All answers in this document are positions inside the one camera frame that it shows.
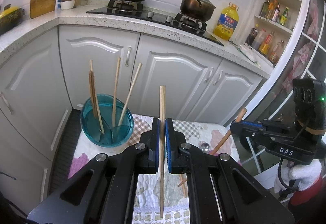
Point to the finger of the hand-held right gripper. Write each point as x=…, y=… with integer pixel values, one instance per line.
x=249, y=127
x=245, y=142

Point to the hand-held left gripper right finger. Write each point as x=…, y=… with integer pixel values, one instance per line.
x=168, y=137

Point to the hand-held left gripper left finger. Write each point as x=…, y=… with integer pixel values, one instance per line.
x=158, y=137

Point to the brown wooden chopstick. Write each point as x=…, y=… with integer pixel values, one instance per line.
x=181, y=184
x=92, y=91
x=229, y=132

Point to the pale wooden chopstick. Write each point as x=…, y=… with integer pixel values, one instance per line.
x=131, y=89
x=162, y=112
x=96, y=96
x=116, y=86
x=184, y=189

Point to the teal and white utensil holder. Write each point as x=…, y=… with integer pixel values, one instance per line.
x=89, y=124

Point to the person's right forearm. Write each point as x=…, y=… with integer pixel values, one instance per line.
x=310, y=193

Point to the person's right hand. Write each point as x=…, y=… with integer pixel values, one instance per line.
x=305, y=173

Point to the patchwork quilted cloth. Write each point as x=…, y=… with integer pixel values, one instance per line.
x=193, y=127

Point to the white cabinet door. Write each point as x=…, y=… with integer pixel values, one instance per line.
x=101, y=73
x=20, y=162
x=33, y=73
x=236, y=91
x=178, y=81

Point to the metal spoon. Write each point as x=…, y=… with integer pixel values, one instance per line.
x=205, y=146

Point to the white framed glass door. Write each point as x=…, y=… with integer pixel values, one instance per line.
x=285, y=66

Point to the pink floral cloth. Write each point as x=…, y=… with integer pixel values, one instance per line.
x=303, y=55

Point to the group of condiment bottles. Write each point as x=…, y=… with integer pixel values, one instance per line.
x=267, y=40

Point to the white corner shelf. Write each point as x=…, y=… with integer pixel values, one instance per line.
x=280, y=26

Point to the dark ribbed floor mat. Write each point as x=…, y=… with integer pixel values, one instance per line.
x=63, y=142

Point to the yellow cooking oil bottle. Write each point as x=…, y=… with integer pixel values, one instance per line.
x=225, y=22

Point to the black gas stove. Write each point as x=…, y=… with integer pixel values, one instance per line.
x=158, y=19

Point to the stove knob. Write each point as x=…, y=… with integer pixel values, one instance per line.
x=150, y=14
x=169, y=19

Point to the speckled stone countertop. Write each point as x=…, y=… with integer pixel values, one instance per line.
x=101, y=21

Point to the dark cooking pot with lid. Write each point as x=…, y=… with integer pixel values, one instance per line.
x=197, y=7

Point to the white bowl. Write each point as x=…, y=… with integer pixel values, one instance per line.
x=67, y=4

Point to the yellow lidded casserole pot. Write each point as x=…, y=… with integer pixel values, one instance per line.
x=10, y=19

